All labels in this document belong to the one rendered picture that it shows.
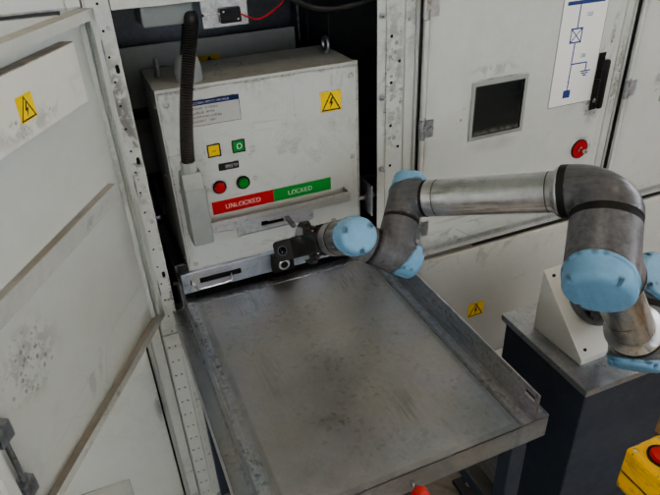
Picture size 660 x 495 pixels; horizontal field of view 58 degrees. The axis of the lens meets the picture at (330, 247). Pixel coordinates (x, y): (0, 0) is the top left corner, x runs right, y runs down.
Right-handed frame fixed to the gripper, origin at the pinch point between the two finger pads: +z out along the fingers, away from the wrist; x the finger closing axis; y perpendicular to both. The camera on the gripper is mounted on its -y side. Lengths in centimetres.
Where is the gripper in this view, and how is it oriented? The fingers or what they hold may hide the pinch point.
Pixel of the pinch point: (298, 244)
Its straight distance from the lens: 144.5
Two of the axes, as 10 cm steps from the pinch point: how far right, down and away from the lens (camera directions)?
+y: 9.2, -2.4, 3.2
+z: -3.2, 0.2, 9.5
